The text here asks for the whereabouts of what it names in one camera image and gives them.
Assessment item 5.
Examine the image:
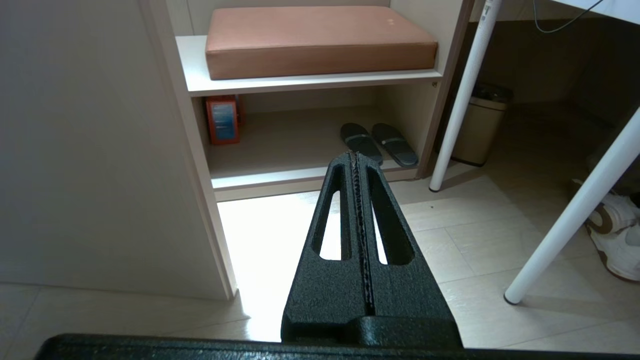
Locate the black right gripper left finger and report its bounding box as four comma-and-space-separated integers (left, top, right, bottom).
281, 151, 374, 346

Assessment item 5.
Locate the orange box blue label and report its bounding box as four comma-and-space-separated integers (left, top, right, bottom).
205, 95, 246, 146

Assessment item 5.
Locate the beige room door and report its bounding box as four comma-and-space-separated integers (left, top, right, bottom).
0, 0, 238, 301

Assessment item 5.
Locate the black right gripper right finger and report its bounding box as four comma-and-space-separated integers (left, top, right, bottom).
350, 152, 463, 348

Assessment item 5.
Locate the white sneaker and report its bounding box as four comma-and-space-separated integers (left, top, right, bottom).
572, 177, 640, 282

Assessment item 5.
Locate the black earphone cable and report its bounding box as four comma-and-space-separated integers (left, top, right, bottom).
532, 0, 606, 34

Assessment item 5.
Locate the black slipper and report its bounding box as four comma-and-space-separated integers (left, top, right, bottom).
371, 122, 419, 168
340, 122, 384, 167

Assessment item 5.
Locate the white shelf bench unit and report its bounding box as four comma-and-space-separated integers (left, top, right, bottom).
140, 0, 476, 203

